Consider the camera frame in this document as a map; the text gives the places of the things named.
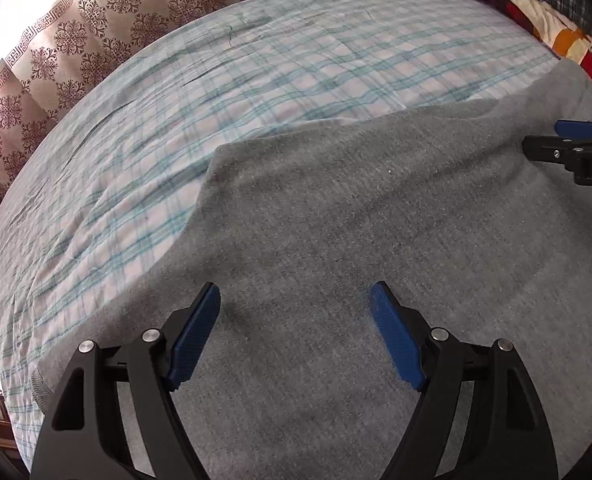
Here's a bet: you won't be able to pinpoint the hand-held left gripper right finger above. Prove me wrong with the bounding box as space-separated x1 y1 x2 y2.
369 281 559 480

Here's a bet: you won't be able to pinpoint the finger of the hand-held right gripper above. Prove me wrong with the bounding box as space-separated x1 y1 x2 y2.
522 135 592 177
555 119 592 141

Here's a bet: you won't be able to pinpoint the plaid bed sheet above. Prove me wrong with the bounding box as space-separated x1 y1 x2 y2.
0 0 562 471

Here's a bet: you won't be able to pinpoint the colourful patchwork quilt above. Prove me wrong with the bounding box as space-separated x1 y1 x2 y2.
406 0 592 111

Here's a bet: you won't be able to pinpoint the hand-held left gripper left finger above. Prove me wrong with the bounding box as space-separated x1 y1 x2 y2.
30 281 222 480

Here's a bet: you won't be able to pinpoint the grey pants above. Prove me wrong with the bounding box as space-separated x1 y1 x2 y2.
31 60 592 480

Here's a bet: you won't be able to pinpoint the patterned brown curtain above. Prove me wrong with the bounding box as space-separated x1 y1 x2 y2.
0 0 412 281

